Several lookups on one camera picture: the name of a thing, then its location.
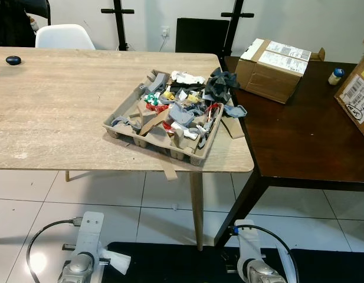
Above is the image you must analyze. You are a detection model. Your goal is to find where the white tissue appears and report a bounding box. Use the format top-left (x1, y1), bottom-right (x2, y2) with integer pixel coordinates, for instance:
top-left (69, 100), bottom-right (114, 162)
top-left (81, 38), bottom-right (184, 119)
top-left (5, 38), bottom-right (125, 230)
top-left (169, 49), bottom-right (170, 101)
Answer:
top-left (101, 249), bottom-right (133, 275)

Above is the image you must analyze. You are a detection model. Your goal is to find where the cardboard box with black print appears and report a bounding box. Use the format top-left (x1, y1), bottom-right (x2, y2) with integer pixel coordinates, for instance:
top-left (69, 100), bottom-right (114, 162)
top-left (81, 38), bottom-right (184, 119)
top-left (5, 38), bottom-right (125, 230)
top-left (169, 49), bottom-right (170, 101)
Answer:
top-left (335, 56), bottom-right (364, 142)

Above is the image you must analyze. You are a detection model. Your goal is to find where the dark brown table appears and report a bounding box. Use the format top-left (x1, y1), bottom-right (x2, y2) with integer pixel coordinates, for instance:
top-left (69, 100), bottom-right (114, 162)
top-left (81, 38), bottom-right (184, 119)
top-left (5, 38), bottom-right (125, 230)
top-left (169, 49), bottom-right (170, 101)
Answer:
top-left (214, 56), bottom-right (364, 248)

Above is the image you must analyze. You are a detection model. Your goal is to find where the small bottle with blue cap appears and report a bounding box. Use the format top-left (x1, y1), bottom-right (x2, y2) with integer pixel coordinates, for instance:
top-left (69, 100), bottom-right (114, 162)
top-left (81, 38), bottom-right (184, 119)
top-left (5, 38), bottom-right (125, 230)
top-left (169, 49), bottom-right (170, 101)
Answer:
top-left (328, 68), bottom-right (346, 86)

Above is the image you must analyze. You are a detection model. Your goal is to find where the cardboard box with white labels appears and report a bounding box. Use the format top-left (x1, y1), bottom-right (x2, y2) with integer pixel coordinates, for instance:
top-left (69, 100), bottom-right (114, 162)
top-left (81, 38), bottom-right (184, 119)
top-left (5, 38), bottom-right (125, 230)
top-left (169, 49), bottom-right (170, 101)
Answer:
top-left (235, 38), bottom-right (325, 105)

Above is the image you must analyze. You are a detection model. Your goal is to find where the black floor mat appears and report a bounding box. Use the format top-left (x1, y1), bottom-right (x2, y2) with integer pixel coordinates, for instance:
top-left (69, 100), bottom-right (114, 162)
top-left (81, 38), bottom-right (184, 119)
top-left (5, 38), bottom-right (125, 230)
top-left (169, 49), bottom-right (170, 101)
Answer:
top-left (294, 249), bottom-right (364, 283)
top-left (104, 242), bottom-right (283, 283)

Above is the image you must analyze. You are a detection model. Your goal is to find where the flat brown cardboard flap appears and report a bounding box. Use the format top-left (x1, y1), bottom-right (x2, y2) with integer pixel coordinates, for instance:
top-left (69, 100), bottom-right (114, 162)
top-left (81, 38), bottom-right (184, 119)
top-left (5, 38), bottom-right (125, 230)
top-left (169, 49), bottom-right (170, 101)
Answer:
top-left (223, 115), bottom-right (245, 140)

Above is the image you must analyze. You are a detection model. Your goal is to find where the grey plastic part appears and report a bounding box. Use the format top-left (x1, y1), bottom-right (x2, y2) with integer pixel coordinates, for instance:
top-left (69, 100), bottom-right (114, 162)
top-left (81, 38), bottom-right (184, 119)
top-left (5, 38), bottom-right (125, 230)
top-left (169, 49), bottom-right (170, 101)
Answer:
top-left (225, 105), bottom-right (247, 117)
top-left (110, 115), bottom-right (135, 129)
top-left (147, 72), bottom-right (170, 92)
top-left (170, 105), bottom-right (197, 127)

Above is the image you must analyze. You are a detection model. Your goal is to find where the white tape strip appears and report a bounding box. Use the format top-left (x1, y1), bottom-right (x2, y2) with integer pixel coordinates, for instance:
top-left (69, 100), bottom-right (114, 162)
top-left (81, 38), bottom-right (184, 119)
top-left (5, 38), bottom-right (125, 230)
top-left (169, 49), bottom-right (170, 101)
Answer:
top-left (275, 248), bottom-right (298, 283)

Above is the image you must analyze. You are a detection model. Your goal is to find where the black crumpled plastic piece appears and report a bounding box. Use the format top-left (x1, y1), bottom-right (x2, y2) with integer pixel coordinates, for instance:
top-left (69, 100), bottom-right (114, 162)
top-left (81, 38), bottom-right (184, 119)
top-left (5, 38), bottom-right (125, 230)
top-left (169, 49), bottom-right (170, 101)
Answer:
top-left (204, 67), bottom-right (240, 102)

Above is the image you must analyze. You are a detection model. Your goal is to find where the brown moulded cardboard tray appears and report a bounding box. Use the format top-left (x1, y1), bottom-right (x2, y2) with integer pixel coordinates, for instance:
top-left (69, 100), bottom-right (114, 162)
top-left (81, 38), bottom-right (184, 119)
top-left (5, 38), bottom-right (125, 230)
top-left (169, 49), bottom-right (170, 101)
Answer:
top-left (103, 69), bottom-right (247, 166)

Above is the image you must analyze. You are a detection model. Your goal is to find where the black metal stand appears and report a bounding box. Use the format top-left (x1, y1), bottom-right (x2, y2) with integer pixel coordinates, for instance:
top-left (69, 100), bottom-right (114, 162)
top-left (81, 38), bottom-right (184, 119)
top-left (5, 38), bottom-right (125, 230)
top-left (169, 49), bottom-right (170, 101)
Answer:
top-left (101, 0), bottom-right (136, 51)
top-left (220, 0), bottom-right (255, 57)

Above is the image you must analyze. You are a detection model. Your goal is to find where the white torn paper wad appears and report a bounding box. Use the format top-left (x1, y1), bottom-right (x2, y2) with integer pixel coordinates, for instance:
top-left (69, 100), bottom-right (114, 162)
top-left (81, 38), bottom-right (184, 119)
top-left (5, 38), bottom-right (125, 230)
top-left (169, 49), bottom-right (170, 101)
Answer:
top-left (170, 71), bottom-right (206, 84)

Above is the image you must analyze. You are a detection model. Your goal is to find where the brown cardboard strip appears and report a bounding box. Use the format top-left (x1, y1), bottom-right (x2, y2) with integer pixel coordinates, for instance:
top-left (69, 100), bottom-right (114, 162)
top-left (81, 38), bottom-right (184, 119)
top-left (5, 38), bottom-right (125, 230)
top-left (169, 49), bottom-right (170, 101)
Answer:
top-left (161, 160), bottom-right (178, 181)

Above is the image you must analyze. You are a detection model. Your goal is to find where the black flat panel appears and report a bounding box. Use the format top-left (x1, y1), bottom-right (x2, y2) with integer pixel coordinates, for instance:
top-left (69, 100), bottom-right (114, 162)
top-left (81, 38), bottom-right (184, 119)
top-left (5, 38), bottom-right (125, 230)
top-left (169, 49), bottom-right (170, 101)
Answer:
top-left (176, 18), bottom-right (229, 55)

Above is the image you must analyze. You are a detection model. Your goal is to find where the red wrapper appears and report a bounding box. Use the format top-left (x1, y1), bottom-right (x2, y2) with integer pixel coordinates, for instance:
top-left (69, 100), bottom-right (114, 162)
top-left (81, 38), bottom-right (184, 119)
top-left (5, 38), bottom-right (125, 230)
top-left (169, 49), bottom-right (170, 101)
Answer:
top-left (147, 103), bottom-right (169, 113)

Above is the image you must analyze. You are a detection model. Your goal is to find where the green white wrapper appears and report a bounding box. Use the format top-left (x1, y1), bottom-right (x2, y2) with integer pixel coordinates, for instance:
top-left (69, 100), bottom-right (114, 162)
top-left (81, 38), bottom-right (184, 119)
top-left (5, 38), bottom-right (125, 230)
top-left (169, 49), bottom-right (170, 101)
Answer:
top-left (143, 93), bottom-right (162, 106)

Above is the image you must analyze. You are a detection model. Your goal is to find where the white plastic chair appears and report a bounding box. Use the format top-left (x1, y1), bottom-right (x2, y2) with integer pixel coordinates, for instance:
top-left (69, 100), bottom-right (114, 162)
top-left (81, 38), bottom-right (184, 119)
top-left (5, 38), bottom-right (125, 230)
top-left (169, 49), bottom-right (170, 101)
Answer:
top-left (35, 24), bottom-right (96, 50)

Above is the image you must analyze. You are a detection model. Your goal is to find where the black office chair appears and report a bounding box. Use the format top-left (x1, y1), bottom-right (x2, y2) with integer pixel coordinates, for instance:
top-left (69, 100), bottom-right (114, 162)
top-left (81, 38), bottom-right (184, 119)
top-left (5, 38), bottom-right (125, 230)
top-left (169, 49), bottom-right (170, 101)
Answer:
top-left (0, 0), bottom-right (51, 48)

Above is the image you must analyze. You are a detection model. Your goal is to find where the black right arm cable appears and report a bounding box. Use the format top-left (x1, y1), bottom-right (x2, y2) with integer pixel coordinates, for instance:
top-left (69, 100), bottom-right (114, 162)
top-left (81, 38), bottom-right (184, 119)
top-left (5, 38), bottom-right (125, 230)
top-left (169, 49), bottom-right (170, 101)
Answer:
top-left (229, 224), bottom-right (299, 283)

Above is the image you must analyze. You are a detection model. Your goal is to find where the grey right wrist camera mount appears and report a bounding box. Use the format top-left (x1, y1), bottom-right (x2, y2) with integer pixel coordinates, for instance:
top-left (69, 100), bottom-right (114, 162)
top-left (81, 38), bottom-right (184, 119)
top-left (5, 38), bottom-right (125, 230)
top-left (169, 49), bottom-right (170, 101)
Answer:
top-left (234, 220), bottom-right (265, 266)

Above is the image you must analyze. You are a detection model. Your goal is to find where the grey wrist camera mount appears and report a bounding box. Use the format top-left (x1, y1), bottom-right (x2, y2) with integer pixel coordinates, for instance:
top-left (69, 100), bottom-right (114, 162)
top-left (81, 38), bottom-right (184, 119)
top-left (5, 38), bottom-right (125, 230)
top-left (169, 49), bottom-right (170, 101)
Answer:
top-left (234, 220), bottom-right (265, 266)
top-left (73, 211), bottom-right (106, 260)

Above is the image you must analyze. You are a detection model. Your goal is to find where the red wire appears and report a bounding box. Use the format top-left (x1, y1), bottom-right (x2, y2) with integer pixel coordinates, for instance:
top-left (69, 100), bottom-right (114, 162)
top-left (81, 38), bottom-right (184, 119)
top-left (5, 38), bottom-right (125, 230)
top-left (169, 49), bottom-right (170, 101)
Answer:
top-left (205, 103), bottom-right (222, 119)

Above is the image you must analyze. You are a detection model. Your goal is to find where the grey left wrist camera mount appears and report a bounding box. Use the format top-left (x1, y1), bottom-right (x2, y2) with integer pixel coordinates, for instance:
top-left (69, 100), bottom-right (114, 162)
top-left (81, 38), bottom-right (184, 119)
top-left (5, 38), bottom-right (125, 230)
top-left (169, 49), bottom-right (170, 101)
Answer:
top-left (73, 211), bottom-right (106, 260)

